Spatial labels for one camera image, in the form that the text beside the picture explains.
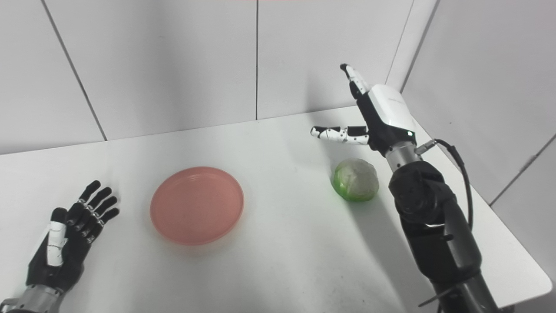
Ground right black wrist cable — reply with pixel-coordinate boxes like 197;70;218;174
415;139;474;231

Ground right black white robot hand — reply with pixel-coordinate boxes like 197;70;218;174
310;63;417;157

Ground green white cabbage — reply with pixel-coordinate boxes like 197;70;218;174
331;158;380;202

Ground pink plate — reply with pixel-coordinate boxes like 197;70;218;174
150;166;245;246

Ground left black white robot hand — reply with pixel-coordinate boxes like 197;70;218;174
25;180;120;293

